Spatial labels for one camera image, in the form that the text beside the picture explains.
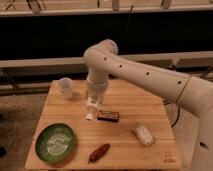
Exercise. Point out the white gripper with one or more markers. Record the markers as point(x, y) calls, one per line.
point(96, 89)

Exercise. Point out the clear plastic bottle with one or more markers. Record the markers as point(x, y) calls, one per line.
point(92, 106)

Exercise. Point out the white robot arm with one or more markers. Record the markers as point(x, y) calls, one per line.
point(189, 92)

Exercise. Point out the green ceramic bowl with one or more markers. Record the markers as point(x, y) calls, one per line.
point(55, 143)

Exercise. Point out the clear plastic cup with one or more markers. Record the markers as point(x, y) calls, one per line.
point(65, 87)

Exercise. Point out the brown chocolate bar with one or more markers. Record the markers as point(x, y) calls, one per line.
point(108, 116)

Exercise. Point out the red sausage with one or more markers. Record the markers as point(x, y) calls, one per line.
point(98, 153)

